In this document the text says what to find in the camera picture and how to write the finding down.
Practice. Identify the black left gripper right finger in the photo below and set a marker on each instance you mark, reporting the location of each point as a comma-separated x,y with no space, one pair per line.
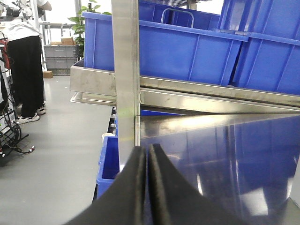
174,201

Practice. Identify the person in black trousers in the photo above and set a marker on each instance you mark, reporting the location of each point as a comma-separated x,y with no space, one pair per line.
25,50

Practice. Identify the metal wire handle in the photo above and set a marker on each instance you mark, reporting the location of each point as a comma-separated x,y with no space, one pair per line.
175,16

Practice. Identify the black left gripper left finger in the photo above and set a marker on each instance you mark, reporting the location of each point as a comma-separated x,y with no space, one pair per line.
123,202

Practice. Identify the blue plastic bin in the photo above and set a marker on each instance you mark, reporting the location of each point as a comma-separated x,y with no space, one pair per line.
180,52
270,59

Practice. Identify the grey stacked crates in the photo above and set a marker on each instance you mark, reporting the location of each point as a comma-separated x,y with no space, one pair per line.
60,58

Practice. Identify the blue plastic bin right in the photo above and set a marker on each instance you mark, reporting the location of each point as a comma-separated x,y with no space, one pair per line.
270,59

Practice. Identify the green potted plant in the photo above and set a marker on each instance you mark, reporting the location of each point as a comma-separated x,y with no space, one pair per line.
79,26

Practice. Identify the stainless steel shelf rack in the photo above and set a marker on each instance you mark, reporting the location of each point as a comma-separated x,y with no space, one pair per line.
128,91

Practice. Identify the blue bin lower shelf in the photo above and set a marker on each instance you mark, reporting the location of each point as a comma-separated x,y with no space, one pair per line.
108,163

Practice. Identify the blue plastic bin left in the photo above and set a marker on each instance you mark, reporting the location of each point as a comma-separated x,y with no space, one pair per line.
180,52

